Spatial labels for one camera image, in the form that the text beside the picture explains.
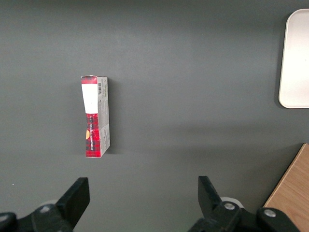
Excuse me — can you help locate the wooden drawer cabinet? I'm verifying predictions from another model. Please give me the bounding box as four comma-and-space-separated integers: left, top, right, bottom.
263, 143, 309, 232

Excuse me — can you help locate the red plaid cardboard box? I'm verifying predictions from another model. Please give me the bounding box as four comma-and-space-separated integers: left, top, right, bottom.
80, 75, 112, 159

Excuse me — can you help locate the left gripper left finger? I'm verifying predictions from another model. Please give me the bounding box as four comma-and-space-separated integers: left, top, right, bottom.
30, 177, 91, 232

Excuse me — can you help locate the cream rectangular tray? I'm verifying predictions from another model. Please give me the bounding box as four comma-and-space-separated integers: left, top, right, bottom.
278, 8, 309, 109

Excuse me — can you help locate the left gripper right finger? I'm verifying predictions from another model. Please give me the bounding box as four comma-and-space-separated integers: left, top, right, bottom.
190, 175, 242, 232

